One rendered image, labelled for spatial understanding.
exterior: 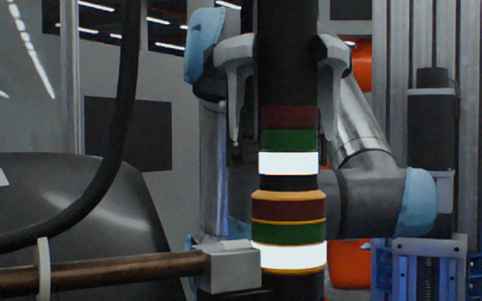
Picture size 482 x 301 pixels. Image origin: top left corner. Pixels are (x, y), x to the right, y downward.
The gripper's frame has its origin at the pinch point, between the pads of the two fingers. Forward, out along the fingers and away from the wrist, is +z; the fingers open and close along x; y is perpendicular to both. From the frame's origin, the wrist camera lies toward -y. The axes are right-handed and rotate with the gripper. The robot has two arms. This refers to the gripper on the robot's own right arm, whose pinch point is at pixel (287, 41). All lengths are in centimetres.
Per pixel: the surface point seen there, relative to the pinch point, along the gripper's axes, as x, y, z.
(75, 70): 46, -15, -139
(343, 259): -73, 86, -381
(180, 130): 47, -5, -472
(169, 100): 54, -29, -461
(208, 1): 32, -162, -694
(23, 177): 17.1, 7.8, -8.8
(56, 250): 13.8, 12.0, -4.5
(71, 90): 47, -9, -138
